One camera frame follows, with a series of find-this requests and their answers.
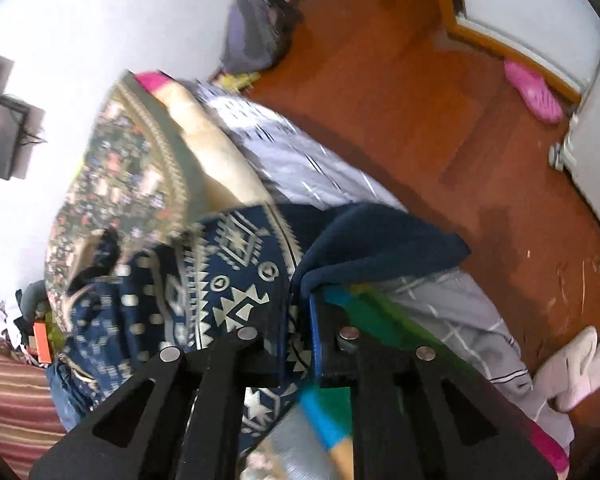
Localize floral bedspread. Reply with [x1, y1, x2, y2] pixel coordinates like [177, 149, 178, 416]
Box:
[44, 71, 281, 333]

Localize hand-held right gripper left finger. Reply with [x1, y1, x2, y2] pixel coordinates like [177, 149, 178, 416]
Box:
[27, 327, 283, 480]

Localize beige blanket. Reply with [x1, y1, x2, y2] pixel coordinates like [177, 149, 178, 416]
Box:
[161, 82, 277, 211]

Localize pink cloth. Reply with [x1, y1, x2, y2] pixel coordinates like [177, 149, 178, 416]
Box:
[527, 417, 570, 472]
[135, 72, 175, 94]

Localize blue jeans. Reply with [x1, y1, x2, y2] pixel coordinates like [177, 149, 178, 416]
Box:
[47, 354, 107, 432]

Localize navy patterned garment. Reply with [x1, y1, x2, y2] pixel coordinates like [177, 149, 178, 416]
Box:
[45, 202, 472, 456]

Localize multicoloured cloth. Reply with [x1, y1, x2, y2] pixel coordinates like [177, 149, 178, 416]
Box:
[299, 282, 487, 480]

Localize white appliance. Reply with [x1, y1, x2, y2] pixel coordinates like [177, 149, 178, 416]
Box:
[548, 30, 600, 243]

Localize orange box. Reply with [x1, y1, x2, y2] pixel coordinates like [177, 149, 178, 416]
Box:
[32, 322, 52, 364]

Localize black wall television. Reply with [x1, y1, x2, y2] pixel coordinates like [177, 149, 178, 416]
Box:
[0, 49, 47, 182]

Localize wooden door frame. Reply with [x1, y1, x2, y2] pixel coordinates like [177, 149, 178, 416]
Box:
[426, 0, 584, 104]

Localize bright pink slipper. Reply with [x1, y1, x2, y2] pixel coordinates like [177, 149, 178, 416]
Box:
[503, 58, 565, 124]

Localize yellow green cloth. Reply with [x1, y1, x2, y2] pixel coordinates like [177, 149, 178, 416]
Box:
[212, 71, 261, 94]

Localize grey checked bed sheet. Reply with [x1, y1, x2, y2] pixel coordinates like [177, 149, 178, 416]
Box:
[180, 79, 576, 456]

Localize purple grey bag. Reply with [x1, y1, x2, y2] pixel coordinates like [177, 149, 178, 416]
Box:
[220, 0, 304, 75]

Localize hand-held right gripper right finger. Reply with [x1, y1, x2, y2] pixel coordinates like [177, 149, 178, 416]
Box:
[307, 291, 558, 480]

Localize red striped cloth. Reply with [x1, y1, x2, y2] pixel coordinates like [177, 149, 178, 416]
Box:
[0, 324, 70, 477]

